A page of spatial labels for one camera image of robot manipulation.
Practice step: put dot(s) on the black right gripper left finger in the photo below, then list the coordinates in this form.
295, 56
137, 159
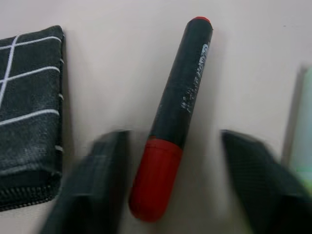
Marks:
85, 192

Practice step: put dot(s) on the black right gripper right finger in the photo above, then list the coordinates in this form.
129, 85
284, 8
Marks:
265, 190

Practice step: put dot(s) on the pale green highlighter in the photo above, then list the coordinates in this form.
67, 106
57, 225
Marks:
303, 126

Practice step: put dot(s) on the black white-grid zipper pouch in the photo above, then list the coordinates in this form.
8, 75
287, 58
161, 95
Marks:
29, 117

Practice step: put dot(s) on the black marker with red cap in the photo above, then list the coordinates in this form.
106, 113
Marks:
175, 117

